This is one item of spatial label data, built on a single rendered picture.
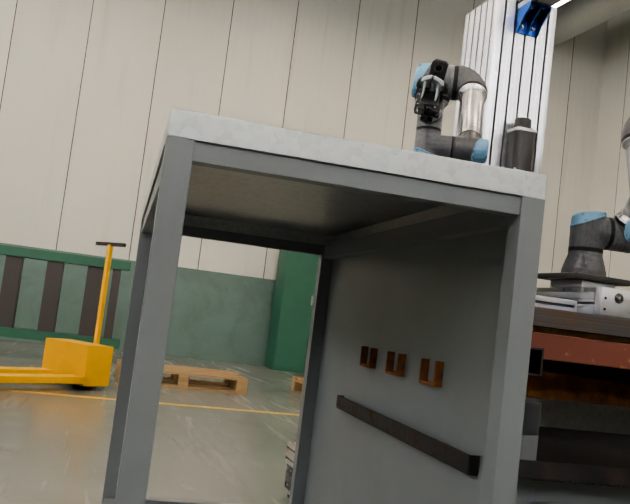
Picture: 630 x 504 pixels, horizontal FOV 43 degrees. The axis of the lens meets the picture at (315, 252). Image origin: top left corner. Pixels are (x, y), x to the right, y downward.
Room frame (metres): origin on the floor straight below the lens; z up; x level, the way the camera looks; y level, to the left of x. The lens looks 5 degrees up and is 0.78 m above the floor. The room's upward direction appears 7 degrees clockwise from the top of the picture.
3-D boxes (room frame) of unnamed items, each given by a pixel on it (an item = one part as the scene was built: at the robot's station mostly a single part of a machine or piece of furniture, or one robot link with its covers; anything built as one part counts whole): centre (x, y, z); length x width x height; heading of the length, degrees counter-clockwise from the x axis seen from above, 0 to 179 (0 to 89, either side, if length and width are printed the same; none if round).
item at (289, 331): (11.70, -0.02, 0.98); 1.00 x 0.49 x 1.95; 107
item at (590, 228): (2.74, -0.95, 1.20); 0.13 x 0.12 x 0.14; 95
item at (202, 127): (1.81, 0.09, 1.03); 1.30 x 0.60 x 0.04; 13
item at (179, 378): (7.78, 1.16, 0.07); 1.20 x 0.80 x 0.14; 104
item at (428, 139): (2.35, -0.31, 1.34); 0.11 x 0.08 x 0.11; 82
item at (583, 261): (2.74, -0.94, 1.09); 0.15 x 0.15 x 0.10
